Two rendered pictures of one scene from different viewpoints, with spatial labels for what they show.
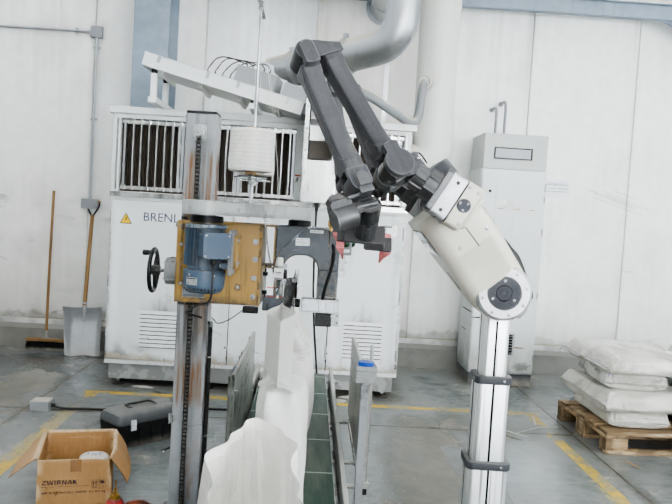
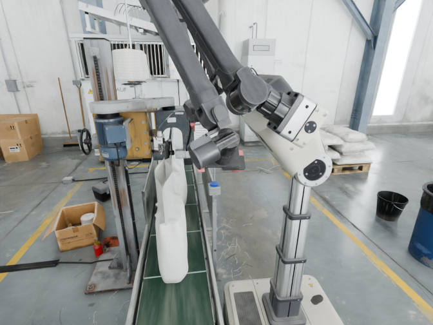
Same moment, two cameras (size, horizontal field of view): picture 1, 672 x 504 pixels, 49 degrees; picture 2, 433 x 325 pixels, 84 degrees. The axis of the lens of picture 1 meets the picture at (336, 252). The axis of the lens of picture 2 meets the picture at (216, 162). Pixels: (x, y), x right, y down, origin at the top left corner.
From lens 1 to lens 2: 1.24 m
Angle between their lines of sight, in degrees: 19
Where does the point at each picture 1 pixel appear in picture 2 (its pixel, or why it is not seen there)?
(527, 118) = (265, 30)
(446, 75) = (232, 9)
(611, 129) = (299, 33)
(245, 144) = (123, 62)
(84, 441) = (82, 209)
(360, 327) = (202, 131)
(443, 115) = (231, 31)
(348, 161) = (203, 95)
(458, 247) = (290, 148)
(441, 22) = not seen: outside the picture
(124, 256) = not seen: hidden behind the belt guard
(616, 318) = not seen: hidden behind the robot
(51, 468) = (62, 233)
